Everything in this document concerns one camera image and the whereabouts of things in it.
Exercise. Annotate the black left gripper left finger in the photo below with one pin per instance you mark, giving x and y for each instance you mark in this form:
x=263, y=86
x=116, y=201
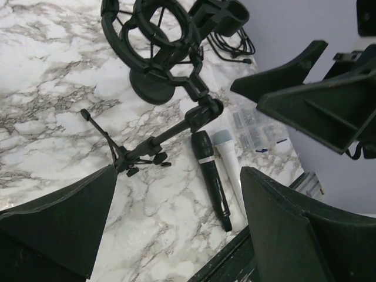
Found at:
x=56, y=237

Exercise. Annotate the black round-base mic stand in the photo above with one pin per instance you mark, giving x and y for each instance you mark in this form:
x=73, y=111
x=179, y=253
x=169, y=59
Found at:
x=179, y=63

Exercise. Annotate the black handheld microphone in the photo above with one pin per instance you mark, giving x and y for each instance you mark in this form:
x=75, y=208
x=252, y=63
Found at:
x=204, y=153

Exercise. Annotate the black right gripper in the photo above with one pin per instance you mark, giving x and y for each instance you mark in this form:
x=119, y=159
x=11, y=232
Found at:
x=334, y=112

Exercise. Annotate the white handheld microphone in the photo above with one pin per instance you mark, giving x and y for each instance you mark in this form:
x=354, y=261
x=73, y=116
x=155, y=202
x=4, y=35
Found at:
x=230, y=173

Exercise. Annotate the black shock-mount tripod stand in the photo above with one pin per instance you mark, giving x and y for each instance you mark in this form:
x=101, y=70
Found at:
x=134, y=49

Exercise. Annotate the aluminium extrusion rail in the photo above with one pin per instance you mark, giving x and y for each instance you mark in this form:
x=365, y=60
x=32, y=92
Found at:
x=309, y=185

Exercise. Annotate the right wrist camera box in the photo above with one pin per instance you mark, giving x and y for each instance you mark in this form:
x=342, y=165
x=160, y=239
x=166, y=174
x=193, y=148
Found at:
x=366, y=17

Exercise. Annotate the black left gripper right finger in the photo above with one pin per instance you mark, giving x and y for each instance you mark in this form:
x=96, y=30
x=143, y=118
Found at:
x=297, y=238

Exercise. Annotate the clear bag of screws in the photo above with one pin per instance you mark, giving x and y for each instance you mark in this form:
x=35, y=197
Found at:
x=256, y=131

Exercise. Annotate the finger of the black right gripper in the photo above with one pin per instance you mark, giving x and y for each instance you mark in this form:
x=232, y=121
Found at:
x=290, y=74

